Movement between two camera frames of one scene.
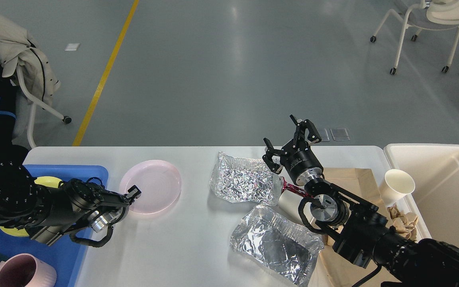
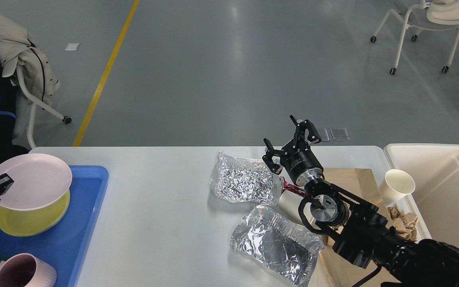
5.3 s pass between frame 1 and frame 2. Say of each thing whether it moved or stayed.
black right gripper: stayed
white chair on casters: stayed
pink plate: moved
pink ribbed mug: stayed
